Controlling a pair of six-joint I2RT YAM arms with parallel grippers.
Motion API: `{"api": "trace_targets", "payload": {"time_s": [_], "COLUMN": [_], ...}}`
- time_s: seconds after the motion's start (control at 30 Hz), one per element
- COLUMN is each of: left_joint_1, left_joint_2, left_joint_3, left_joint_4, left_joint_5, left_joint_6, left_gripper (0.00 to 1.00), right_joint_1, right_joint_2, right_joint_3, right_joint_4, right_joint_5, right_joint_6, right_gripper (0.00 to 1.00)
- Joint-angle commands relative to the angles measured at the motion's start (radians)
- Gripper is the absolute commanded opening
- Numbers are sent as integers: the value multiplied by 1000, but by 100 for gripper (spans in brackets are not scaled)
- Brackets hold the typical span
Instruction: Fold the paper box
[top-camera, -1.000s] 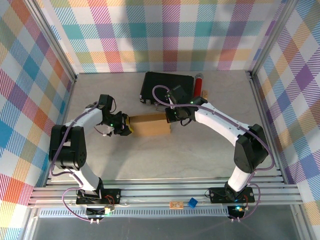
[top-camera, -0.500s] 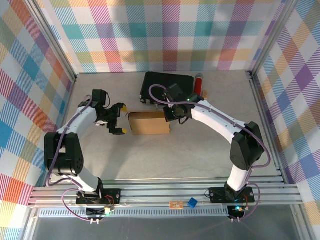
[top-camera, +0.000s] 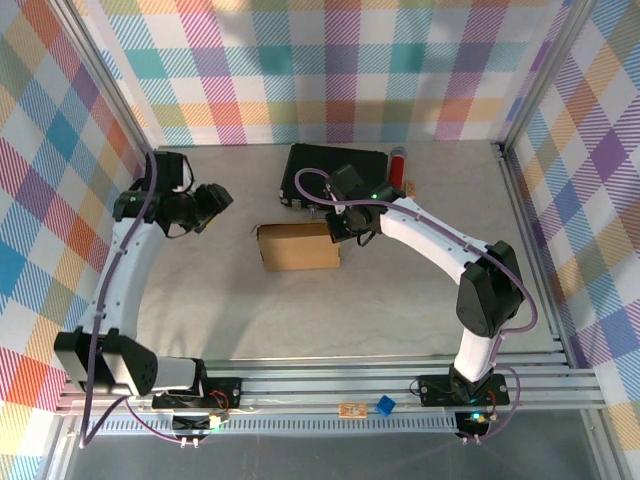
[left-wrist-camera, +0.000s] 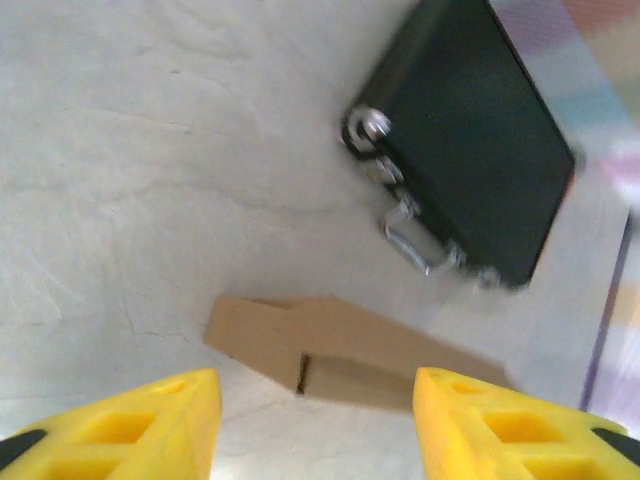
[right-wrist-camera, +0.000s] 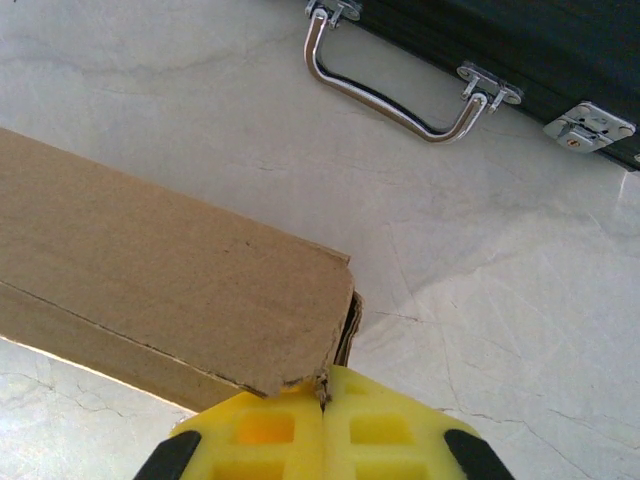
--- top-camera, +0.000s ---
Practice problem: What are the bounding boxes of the aluminium front frame rails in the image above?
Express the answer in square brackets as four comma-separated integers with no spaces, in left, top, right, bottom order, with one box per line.
[54,352,619,416]

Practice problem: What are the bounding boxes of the small circuit board with LED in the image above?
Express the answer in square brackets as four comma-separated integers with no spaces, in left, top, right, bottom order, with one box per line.
[457,409,494,434]
[172,409,232,434]

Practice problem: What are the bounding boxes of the red cylinder with grey cap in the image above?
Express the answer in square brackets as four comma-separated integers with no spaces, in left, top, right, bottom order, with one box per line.
[389,145,409,189]

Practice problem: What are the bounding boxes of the brown cardboard paper box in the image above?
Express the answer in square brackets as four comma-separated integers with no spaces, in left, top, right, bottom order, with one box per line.
[251,221,343,273]

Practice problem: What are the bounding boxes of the aluminium frame leg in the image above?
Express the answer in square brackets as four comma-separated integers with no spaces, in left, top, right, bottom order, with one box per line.
[42,414,76,480]
[582,409,626,480]

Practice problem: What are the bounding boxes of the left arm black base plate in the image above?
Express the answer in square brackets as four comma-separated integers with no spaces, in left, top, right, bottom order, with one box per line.
[151,375,244,411]

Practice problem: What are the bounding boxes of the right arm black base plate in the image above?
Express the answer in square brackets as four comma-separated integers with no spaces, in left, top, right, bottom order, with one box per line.
[417,372,511,407]

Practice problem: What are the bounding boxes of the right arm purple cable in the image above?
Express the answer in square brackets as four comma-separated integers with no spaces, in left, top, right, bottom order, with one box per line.
[294,168,540,444]

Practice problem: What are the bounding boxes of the slotted grey cable duct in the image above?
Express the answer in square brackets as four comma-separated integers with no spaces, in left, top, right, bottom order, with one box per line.
[74,417,466,437]

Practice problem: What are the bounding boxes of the aluminium frame post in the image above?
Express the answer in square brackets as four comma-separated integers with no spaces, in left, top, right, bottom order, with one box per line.
[47,0,156,166]
[497,0,601,151]

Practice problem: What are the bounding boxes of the aluminium side frame rail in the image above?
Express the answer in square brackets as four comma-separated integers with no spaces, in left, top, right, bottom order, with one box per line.
[497,142,574,364]

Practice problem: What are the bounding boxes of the black ribbed carrying case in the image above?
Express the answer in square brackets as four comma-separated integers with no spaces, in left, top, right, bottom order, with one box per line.
[277,143,391,214]

